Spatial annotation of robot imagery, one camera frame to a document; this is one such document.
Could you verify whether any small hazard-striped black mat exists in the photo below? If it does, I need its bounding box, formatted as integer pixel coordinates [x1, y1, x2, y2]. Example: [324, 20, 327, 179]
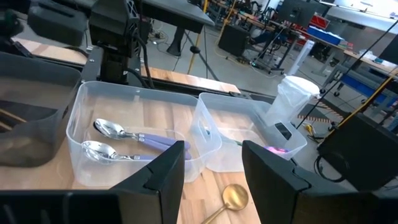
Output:
[292, 104, 333, 125]

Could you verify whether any blue tray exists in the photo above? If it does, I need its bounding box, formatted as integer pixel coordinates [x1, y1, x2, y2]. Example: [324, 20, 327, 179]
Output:
[306, 26, 345, 46]

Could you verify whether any yellow pole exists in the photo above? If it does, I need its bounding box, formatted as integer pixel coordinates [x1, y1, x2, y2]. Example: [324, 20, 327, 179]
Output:
[186, 0, 210, 75]

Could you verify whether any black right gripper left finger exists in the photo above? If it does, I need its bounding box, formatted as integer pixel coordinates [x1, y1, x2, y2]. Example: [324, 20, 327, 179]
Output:
[110, 140, 187, 224]

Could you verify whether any dark smoked plastic bin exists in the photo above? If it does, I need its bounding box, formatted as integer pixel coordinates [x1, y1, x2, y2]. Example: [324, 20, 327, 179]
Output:
[0, 51, 83, 168]

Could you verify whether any black desk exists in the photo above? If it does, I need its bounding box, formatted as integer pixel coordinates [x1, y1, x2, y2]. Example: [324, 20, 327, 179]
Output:
[136, 0, 216, 57]

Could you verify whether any silver spoon lilac handle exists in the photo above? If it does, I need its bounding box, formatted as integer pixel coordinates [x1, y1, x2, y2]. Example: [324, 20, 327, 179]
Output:
[93, 118, 191, 151]
[81, 140, 193, 166]

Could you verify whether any black cable coil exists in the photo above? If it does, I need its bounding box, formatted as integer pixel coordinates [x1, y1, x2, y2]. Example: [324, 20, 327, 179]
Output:
[313, 152, 346, 184]

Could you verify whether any iridescent purple teal spoon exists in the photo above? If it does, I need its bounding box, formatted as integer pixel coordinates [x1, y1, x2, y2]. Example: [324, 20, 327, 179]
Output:
[205, 128, 290, 156]

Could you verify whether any black monitor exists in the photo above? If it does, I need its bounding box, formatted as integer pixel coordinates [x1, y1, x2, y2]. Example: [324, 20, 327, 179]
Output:
[277, 0, 325, 28]

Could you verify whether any red storage bin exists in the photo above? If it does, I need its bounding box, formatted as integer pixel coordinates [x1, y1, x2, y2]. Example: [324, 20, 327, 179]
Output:
[310, 14, 331, 30]

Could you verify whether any clear plastic bin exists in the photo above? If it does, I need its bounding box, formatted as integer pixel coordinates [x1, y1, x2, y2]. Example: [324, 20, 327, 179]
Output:
[65, 81, 223, 188]
[190, 91, 308, 174]

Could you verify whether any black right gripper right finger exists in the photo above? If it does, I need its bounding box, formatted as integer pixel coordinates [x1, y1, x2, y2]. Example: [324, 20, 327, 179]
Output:
[241, 140, 315, 224]

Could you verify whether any black floor box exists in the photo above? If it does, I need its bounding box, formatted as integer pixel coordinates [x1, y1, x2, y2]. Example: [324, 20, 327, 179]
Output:
[217, 23, 251, 57]

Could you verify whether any white lined waste bin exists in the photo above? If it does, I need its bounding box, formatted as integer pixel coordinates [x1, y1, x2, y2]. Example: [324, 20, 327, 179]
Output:
[265, 75, 322, 133]

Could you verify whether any black case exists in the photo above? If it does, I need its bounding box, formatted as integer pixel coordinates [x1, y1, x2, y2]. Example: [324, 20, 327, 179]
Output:
[316, 112, 398, 191]

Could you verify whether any black aluminium table frame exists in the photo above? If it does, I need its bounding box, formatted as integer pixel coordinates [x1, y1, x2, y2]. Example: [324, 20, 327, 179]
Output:
[0, 37, 274, 103]

